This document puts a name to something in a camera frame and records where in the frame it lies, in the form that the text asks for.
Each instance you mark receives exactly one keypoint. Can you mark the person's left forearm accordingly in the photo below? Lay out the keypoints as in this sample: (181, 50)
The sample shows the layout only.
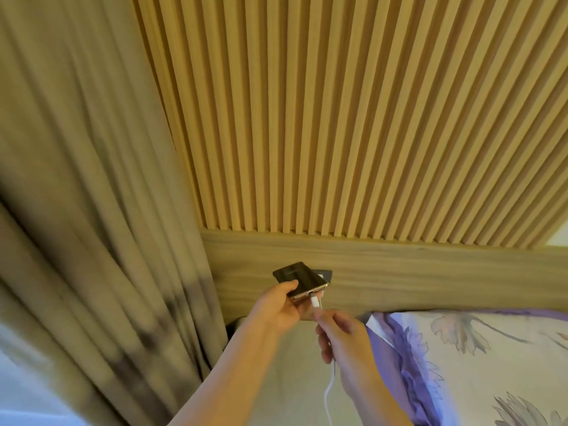
(226, 377)

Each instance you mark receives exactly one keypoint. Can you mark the person's right thumb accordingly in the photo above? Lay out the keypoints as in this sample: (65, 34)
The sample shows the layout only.
(323, 332)

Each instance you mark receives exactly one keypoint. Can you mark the dark wall socket plate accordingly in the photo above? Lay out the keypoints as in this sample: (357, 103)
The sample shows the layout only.
(325, 275)

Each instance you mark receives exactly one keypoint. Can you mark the purple floral pillow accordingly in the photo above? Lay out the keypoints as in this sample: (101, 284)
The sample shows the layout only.
(470, 368)

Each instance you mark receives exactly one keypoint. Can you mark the white sheer curtain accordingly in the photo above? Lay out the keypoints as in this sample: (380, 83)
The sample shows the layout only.
(22, 385)

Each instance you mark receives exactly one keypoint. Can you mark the person's right forearm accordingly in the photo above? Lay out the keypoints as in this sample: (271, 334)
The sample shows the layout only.
(381, 405)

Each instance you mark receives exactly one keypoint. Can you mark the wooden headboard board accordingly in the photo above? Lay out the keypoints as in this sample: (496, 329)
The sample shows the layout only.
(443, 279)

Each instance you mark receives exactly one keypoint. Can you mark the black smartphone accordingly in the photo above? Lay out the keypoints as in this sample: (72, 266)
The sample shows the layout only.
(298, 279)

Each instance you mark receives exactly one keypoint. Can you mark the person's left hand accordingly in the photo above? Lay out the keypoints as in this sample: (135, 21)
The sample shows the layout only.
(273, 311)

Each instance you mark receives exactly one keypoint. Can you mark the beige curtain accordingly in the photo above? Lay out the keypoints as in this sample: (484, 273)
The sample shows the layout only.
(88, 195)

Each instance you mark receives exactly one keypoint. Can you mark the person's right hand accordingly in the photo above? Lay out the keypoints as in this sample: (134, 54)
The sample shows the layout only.
(350, 350)

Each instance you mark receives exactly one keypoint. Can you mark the person's left thumb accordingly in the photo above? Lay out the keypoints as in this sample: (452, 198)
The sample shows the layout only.
(280, 291)

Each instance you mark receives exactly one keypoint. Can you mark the wooden slatted wall panel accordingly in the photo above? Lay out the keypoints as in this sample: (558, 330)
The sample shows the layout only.
(355, 115)

